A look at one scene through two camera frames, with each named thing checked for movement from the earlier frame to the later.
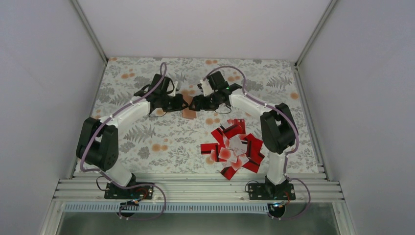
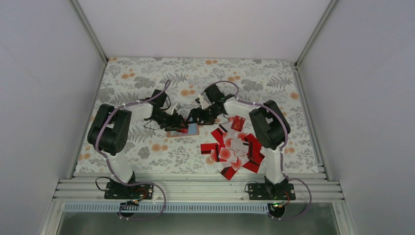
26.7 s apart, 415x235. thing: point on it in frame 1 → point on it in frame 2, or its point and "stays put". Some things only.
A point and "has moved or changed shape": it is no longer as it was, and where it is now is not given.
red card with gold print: [240, 122] has moved or changed shape
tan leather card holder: [188, 95] → [193, 129]
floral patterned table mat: [197, 115] stays put
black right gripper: [200, 104] → [201, 118]
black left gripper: [178, 106] → [174, 123]
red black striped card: [218, 134] → [182, 130]
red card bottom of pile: [228, 172] stays put
